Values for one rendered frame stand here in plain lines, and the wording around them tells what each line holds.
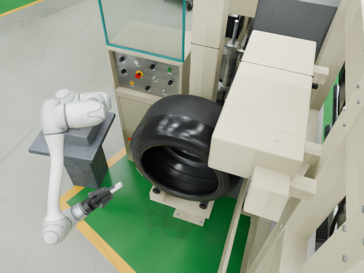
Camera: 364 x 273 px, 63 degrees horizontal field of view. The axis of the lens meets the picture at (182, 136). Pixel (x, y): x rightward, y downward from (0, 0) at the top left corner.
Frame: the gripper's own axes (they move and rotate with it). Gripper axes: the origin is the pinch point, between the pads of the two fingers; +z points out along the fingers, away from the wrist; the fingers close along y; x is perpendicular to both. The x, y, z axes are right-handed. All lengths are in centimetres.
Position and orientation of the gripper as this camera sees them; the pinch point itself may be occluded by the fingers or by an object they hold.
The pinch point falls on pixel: (116, 187)
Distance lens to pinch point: 168.6
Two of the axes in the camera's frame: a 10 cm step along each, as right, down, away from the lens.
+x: 3.1, 4.6, -8.3
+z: 8.4, -5.5, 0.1
